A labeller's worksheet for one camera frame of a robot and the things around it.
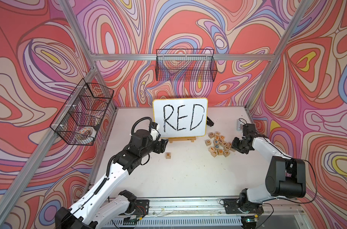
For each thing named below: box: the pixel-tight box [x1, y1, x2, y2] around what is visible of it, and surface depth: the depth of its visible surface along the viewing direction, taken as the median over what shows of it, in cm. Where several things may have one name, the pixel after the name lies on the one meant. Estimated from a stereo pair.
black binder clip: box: [206, 115, 215, 127], surface depth 110 cm
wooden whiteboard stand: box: [168, 136, 197, 144], surface depth 98 cm
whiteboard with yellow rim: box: [152, 97, 209, 138], surface depth 92 cm
